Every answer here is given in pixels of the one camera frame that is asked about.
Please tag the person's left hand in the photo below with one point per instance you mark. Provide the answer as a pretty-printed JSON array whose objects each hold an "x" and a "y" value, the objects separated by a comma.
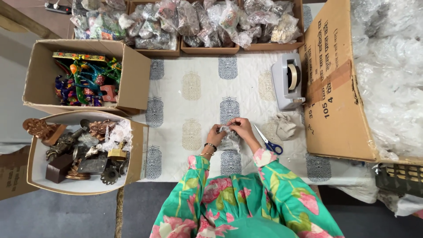
[{"x": 214, "y": 135}]

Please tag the person's right hand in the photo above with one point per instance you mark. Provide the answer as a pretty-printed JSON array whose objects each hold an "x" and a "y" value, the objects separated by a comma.
[{"x": 244, "y": 129}]

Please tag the person's left fingers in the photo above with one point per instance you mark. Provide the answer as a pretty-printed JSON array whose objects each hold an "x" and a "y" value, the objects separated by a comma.
[{"x": 221, "y": 128}]

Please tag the person's right fingers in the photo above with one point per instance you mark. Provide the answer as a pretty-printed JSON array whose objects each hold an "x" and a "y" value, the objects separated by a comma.
[{"x": 233, "y": 123}]

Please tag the bubble-wrapped small figurine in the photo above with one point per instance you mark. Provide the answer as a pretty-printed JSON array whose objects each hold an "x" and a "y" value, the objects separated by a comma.
[{"x": 230, "y": 142}]

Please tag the gold bangle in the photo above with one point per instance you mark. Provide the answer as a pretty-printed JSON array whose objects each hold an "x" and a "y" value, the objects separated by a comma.
[{"x": 206, "y": 154}]

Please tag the white printed tablecloth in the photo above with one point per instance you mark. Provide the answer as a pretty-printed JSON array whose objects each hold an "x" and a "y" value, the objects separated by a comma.
[{"x": 205, "y": 79}]

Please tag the crumpled beige cloth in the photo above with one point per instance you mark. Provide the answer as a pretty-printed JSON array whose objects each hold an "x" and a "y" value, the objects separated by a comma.
[{"x": 285, "y": 126}]

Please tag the grey tape dispenser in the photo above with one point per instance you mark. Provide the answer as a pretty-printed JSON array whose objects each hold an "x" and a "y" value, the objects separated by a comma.
[{"x": 284, "y": 89}]

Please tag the beige tape roll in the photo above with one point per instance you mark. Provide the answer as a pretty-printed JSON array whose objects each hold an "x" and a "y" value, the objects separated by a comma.
[{"x": 292, "y": 76}]

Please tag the green floral dress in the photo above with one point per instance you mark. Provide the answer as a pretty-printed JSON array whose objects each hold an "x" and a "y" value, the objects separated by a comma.
[{"x": 244, "y": 205}]

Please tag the wooden tray of wrapped figurines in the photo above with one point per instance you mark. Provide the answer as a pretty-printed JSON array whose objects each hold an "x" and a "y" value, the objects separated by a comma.
[
  {"x": 206, "y": 26},
  {"x": 153, "y": 28},
  {"x": 97, "y": 21},
  {"x": 272, "y": 23}
]

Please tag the large printed cardboard carton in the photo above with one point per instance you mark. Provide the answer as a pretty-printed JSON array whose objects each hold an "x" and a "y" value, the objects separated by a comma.
[{"x": 330, "y": 82}]

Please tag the heap of metal figurines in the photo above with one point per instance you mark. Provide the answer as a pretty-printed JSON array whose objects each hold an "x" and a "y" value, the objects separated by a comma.
[{"x": 91, "y": 148}]

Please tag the heap of colourful painted figurines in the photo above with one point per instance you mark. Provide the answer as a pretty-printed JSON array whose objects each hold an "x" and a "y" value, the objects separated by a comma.
[{"x": 87, "y": 81}]

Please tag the white plastic bag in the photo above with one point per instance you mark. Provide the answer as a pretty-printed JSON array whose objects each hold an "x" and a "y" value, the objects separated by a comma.
[{"x": 360, "y": 193}]

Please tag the heap of clear bubble wrap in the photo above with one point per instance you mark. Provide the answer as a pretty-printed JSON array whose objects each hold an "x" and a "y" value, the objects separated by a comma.
[{"x": 390, "y": 72}]

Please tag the dark plastic crate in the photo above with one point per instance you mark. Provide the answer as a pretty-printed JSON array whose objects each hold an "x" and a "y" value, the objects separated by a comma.
[{"x": 401, "y": 178}]

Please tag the copper figurine on wooden base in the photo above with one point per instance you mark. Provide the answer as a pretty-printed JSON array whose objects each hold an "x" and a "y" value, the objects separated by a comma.
[{"x": 41, "y": 129}]

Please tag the white-lined cardboard box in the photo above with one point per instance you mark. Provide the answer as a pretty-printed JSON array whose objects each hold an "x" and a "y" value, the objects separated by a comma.
[{"x": 39, "y": 178}]

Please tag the brown cardboard box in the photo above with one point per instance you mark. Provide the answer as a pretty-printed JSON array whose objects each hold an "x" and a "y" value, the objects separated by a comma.
[{"x": 39, "y": 76}]

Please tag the black power strip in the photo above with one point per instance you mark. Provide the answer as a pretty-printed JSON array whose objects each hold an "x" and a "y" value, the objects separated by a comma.
[{"x": 58, "y": 8}]

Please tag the flat brown cardboard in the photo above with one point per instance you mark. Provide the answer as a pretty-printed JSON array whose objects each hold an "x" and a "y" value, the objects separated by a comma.
[{"x": 13, "y": 178}]

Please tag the wooden beam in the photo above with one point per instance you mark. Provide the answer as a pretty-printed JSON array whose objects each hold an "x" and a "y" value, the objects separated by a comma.
[{"x": 23, "y": 18}]

